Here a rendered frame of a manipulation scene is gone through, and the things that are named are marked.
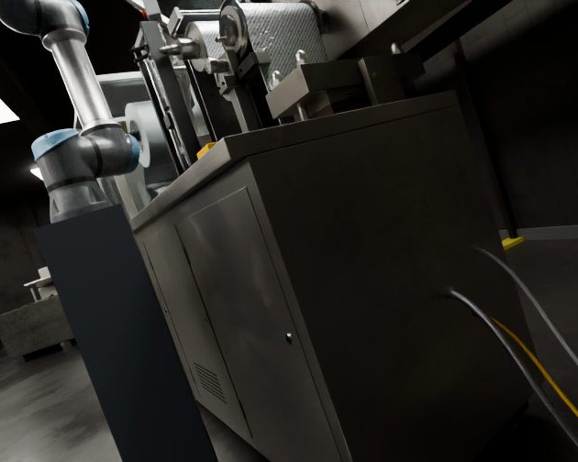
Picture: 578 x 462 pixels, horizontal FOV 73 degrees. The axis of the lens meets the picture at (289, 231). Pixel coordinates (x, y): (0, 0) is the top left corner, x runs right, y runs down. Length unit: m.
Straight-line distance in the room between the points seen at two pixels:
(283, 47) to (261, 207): 0.59
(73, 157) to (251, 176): 0.58
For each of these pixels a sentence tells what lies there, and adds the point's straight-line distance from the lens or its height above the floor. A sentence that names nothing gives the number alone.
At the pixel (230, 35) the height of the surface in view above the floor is 1.23.
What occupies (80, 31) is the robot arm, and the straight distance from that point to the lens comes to 1.37.
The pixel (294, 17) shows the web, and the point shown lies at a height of 1.24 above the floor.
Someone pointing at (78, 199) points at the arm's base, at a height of 0.94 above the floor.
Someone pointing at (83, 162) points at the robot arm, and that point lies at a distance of 1.14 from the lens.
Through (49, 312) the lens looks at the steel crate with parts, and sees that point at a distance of 5.51.
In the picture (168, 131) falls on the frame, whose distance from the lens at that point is 1.44.
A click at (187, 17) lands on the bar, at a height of 1.44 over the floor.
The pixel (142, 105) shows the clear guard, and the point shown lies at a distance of 2.08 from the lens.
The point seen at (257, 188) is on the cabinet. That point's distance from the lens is 0.66.
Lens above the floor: 0.76
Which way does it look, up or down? 4 degrees down
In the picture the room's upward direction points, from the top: 19 degrees counter-clockwise
